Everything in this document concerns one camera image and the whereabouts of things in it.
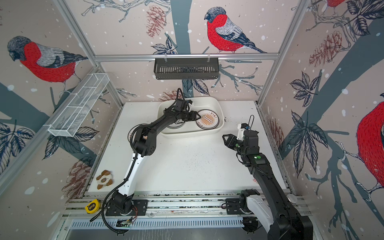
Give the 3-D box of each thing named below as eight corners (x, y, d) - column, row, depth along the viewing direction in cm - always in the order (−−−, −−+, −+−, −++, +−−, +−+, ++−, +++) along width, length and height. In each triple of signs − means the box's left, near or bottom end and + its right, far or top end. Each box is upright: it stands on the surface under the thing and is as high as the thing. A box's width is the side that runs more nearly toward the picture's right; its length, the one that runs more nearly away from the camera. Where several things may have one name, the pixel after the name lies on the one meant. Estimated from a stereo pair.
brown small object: (100, 190, 81) (97, 188, 79) (98, 176, 86) (95, 174, 84) (113, 183, 83) (110, 181, 81) (111, 170, 88) (108, 168, 86)
